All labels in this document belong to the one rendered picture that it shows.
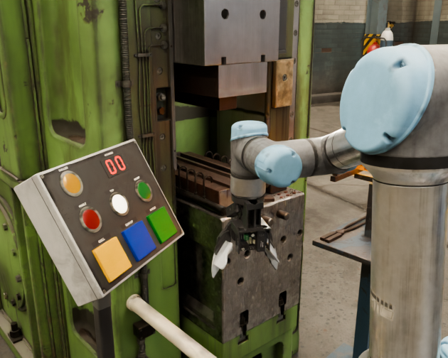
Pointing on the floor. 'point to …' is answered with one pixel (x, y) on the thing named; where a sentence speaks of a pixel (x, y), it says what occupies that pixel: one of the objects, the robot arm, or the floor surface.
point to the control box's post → (104, 327)
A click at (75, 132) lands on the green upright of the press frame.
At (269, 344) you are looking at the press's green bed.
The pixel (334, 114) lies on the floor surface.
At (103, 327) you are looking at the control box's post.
